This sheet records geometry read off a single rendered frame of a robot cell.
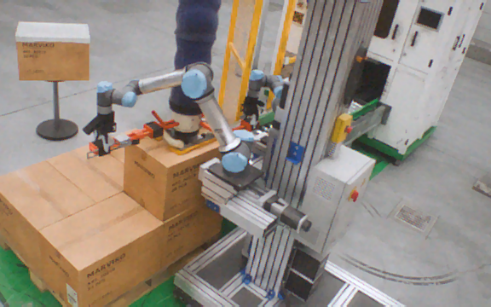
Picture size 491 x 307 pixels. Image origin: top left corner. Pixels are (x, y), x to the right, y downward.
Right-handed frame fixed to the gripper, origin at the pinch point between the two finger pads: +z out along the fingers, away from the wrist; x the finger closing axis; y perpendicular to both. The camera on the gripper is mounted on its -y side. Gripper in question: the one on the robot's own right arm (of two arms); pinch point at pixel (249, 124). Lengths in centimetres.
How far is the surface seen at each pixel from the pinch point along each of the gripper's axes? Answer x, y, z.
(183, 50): -24, 39, -45
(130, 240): -4, 84, 54
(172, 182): -6, 55, 26
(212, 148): -6.2, 23.8, 13.6
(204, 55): -17, 31, -44
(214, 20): -15, 29, -63
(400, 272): 105, -91, 107
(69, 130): -209, 5, 106
